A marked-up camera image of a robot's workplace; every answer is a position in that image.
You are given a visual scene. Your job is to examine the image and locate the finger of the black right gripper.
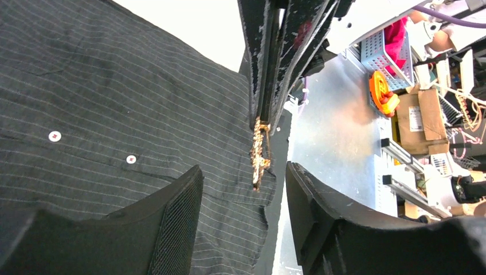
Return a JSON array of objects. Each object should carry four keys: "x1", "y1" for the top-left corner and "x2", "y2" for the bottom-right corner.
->
[
  {"x1": 237, "y1": 0, "x2": 287, "y2": 124},
  {"x1": 271, "y1": 1, "x2": 340, "y2": 133}
]

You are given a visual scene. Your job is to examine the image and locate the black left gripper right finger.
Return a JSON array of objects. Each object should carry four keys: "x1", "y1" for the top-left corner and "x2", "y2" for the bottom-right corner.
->
[{"x1": 285, "y1": 162, "x2": 485, "y2": 274}]

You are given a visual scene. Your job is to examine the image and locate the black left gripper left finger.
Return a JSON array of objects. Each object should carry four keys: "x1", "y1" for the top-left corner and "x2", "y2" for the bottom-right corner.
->
[{"x1": 1, "y1": 166, "x2": 204, "y2": 274}]

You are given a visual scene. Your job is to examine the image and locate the black pinstriped button shirt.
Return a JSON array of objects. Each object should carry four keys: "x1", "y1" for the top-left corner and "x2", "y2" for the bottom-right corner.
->
[{"x1": 1, "y1": 1, "x2": 276, "y2": 274}]

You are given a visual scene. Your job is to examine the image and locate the blue perforated basket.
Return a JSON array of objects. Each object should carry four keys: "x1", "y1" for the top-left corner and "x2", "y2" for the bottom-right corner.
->
[{"x1": 360, "y1": 17, "x2": 414, "y2": 91}]

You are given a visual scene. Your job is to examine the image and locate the orange tool in background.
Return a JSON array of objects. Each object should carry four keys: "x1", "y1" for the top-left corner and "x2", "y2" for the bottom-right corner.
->
[{"x1": 369, "y1": 70, "x2": 400, "y2": 117}]

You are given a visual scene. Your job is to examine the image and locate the cardboard box in background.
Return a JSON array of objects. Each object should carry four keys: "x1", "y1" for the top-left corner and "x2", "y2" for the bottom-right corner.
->
[{"x1": 397, "y1": 89, "x2": 449, "y2": 155}]

